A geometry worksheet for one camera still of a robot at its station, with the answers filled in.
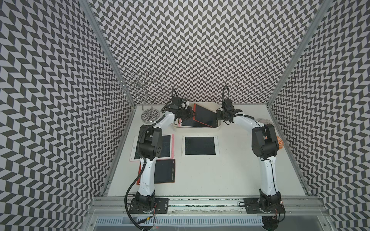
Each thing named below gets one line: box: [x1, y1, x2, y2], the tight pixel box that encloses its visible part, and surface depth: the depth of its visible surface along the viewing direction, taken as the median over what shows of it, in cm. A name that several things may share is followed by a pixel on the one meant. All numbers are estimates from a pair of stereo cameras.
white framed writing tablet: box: [181, 135, 221, 157], surface depth 98 cm
